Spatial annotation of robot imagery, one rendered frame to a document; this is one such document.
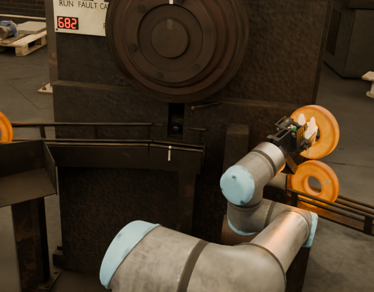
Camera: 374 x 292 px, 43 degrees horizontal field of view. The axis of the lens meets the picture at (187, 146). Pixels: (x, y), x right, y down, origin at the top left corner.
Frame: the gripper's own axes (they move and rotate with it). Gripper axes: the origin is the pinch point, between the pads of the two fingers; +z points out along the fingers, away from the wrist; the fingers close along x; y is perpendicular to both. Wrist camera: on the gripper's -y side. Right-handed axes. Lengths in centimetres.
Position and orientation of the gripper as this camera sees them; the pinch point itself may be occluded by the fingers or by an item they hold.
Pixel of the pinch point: (313, 126)
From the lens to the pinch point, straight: 142.5
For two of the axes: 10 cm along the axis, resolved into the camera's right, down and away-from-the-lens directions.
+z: 6.8, -5.0, 5.3
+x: -7.1, -3.1, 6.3
